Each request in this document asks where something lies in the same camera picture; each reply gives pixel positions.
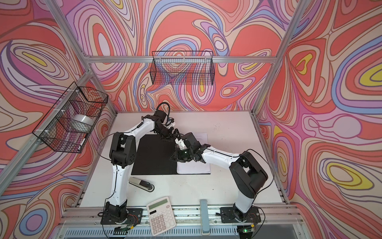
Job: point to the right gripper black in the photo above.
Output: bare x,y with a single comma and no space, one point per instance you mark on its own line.
177,157

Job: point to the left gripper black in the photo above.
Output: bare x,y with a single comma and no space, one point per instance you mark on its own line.
170,135

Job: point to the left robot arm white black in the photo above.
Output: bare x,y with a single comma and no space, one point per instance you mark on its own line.
124,146

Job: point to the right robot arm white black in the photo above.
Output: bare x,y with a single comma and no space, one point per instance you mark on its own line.
249,176

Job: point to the black grey stapler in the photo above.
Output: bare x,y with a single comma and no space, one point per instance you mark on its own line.
142,184

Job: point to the white desk calculator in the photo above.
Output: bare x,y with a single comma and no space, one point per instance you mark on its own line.
161,216

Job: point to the silver tape roll in basket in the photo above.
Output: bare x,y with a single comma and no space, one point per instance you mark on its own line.
81,123

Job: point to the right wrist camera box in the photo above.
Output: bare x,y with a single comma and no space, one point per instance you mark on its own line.
187,141

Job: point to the black wire basket back wall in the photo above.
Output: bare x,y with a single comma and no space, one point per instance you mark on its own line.
182,67

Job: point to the black wire basket wall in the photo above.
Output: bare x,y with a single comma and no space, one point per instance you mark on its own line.
56,133
182,67

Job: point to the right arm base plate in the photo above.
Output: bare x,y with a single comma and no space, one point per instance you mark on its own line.
233,215

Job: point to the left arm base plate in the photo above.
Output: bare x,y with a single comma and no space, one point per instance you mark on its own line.
129,216

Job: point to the black wire basket left wall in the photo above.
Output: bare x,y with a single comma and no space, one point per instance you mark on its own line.
56,133

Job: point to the aluminium frame rail front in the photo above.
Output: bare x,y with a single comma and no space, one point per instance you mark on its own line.
279,221

